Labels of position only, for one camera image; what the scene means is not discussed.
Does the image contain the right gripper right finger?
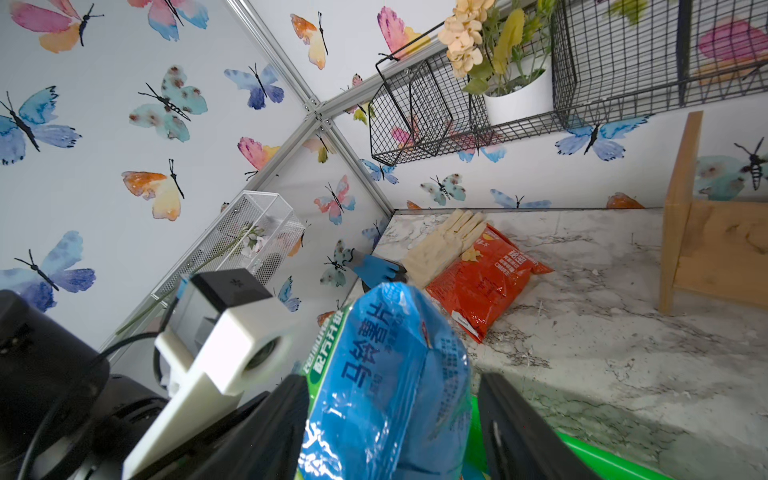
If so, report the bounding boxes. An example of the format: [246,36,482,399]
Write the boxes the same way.
[478,373,599,480]

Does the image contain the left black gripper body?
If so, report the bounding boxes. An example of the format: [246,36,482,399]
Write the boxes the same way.
[77,389,271,480]

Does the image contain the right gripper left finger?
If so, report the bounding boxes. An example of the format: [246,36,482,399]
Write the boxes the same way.
[191,374,309,480]

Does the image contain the blue lime chip bag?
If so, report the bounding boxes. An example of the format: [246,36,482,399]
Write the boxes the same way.
[296,283,471,479]

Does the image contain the red chip bag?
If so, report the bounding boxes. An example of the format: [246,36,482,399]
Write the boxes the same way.
[426,225,553,344]

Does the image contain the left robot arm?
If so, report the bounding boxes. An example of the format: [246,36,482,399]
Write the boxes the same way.
[1,288,283,479]

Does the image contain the green plastic basket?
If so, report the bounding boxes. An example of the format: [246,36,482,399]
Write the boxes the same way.
[462,396,670,480]

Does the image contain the beige work glove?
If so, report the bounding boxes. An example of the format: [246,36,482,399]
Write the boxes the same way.
[402,209,487,288]

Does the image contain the wooden corner shelf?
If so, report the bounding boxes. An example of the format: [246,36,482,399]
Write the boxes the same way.
[658,111,767,315]

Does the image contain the white pot beige flowers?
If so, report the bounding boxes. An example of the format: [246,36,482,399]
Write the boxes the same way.
[438,0,557,126]

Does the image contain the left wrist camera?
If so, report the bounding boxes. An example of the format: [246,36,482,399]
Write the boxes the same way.
[122,268,301,479]

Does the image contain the white wire mesh box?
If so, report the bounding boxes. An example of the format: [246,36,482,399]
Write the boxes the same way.
[150,190,306,304]

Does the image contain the black wire wall basket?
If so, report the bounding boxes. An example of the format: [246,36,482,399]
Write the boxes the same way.
[368,1,767,165]

